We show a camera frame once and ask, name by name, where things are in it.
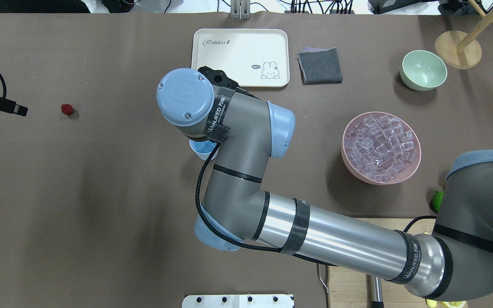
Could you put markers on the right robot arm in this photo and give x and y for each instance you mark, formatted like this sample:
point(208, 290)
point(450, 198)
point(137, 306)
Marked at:
point(454, 262)

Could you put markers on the blue plastic cup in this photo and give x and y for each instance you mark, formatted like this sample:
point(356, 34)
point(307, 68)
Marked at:
point(202, 149)

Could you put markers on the pink bowl of ice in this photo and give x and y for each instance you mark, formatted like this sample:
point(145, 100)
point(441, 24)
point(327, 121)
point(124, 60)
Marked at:
point(380, 148)

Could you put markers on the red strawberry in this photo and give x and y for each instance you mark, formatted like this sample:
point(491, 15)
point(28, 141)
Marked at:
point(67, 109)

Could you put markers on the cream rabbit tray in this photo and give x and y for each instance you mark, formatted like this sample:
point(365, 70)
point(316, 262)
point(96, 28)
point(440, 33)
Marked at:
point(251, 57)

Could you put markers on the grey folded cloth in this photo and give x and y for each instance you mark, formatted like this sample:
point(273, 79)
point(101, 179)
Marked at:
point(320, 66)

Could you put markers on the wooden cutting board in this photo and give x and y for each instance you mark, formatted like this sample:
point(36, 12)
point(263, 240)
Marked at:
point(351, 289)

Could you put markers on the metal rod with black tip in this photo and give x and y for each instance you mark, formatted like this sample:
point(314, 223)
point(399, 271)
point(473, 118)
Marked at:
point(376, 292)

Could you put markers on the green bowl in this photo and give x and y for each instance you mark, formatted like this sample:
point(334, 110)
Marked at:
point(422, 70)

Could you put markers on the green lime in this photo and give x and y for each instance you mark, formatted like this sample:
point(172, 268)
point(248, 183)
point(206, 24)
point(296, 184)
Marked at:
point(436, 200)

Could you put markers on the wooden glass rack stand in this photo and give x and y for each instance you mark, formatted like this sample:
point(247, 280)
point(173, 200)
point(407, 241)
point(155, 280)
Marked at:
point(461, 50)

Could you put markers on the lemon slice lower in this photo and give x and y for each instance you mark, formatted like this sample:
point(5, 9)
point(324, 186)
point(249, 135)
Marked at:
point(460, 304)

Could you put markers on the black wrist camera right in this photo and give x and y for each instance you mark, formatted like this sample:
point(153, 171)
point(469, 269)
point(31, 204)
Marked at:
point(218, 77)

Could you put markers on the aluminium frame post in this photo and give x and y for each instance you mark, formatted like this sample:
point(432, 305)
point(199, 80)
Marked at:
point(240, 9)

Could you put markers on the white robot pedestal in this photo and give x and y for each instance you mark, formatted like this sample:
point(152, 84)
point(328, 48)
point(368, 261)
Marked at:
point(239, 301)

